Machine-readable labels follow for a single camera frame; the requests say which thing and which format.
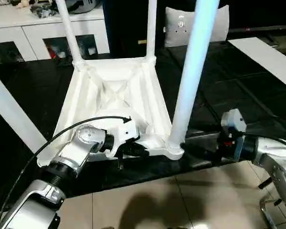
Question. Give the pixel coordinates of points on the white flat board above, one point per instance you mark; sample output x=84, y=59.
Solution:
x=264, y=57

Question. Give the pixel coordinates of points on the white plastic table top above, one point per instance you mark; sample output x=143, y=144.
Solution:
x=85, y=95

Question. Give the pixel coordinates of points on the black table mat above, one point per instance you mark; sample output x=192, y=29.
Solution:
x=228, y=83

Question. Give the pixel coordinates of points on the white glass-door cabinet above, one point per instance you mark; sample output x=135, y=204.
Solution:
x=38, y=31

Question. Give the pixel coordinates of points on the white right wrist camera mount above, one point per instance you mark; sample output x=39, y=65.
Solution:
x=233, y=119

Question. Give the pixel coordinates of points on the red bottle in cabinet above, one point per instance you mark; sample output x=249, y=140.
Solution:
x=53, y=51

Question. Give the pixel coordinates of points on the black metal table leg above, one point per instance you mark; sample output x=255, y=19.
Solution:
x=264, y=184

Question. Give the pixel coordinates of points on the dark low tv bench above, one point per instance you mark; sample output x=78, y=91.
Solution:
x=252, y=29

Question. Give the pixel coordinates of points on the white plastic table leg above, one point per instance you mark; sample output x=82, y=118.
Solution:
x=9, y=105
x=69, y=28
x=193, y=59
x=151, y=28

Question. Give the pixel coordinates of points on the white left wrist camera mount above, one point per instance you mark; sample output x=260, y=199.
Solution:
x=126, y=130

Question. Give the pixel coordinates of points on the black cabinet with gold label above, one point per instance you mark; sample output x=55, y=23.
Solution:
x=124, y=28

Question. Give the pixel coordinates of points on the white pillow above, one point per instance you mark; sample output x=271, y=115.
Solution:
x=176, y=35

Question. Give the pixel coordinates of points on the chrome tube chair frame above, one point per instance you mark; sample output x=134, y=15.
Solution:
x=264, y=210

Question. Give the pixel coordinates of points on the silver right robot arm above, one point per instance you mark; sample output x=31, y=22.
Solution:
x=276, y=152

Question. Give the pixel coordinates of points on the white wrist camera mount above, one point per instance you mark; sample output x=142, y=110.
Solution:
x=233, y=119
x=126, y=130

